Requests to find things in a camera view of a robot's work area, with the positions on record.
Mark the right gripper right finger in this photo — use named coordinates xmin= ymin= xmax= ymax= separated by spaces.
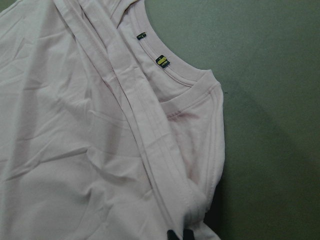
xmin=183 ymin=228 xmax=195 ymax=240

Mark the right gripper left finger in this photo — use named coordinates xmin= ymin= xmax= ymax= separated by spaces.
xmin=167 ymin=229 xmax=179 ymax=240

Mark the pink Snoopy t-shirt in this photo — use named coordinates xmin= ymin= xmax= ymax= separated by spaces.
xmin=0 ymin=0 xmax=225 ymax=240

